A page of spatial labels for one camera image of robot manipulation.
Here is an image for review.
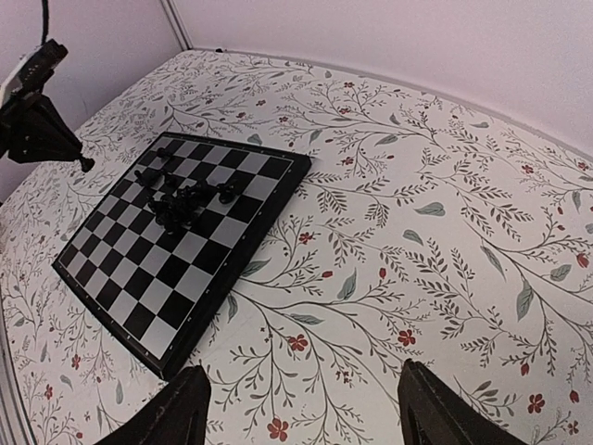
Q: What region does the black silver chess board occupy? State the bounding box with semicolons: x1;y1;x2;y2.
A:
53;133;311;380

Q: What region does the black chess pawn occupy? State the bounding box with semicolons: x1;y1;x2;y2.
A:
78;156;95;173

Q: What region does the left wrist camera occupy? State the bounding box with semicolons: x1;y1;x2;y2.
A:
1;39;69;107

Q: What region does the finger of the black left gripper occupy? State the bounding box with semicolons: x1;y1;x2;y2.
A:
1;95;83;163

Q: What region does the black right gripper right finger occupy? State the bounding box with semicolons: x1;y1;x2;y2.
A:
397;359;521;445

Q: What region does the pile of black chess pieces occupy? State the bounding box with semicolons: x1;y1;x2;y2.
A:
134;147;239;235

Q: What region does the floral patterned table mat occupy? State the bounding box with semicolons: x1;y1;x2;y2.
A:
1;51;592;444

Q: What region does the left aluminium frame post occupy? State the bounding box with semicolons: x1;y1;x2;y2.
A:
160;0;194;51

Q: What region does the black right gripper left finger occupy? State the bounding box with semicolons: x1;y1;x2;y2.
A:
99;366;211;445

